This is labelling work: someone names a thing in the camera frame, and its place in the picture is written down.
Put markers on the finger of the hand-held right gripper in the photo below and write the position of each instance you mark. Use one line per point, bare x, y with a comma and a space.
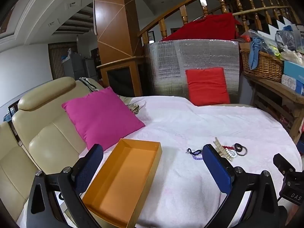
282, 162

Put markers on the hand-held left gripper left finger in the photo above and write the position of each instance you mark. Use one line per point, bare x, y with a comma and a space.
91, 163

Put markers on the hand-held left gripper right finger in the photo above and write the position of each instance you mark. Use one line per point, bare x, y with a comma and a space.
217, 168

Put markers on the beige hair claw clip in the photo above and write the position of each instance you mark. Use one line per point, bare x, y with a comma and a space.
224, 150

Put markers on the orange cardboard box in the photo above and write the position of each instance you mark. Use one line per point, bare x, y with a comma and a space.
123, 182

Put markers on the pink cushion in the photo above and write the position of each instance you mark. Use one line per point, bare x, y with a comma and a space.
102, 118

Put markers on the beige leather sofa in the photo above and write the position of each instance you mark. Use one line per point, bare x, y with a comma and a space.
40, 133

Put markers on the wooden side table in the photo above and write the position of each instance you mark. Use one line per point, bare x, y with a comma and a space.
273, 92

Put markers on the patterned beige scarf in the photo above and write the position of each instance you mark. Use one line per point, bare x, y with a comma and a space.
135, 108

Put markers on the striped cloth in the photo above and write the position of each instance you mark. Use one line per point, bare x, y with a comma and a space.
89, 84

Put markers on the blue cardboard box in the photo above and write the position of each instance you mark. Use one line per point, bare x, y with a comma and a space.
293, 73

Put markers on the wooden cabinet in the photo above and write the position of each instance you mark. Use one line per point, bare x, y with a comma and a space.
118, 76

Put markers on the wicker basket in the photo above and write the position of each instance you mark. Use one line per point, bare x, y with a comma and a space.
266, 66

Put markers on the blue cloth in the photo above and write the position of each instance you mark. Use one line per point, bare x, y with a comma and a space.
254, 54

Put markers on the silver foil insulation panel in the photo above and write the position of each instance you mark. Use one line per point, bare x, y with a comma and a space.
166, 59

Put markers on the clear plastic bags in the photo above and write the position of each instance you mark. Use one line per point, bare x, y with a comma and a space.
288, 38

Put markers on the large red cushion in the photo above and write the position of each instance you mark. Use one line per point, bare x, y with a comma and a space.
209, 27

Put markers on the wooden pillar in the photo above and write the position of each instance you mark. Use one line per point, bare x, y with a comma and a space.
111, 21

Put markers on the wooden stair railing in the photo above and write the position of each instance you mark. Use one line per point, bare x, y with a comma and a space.
166, 14

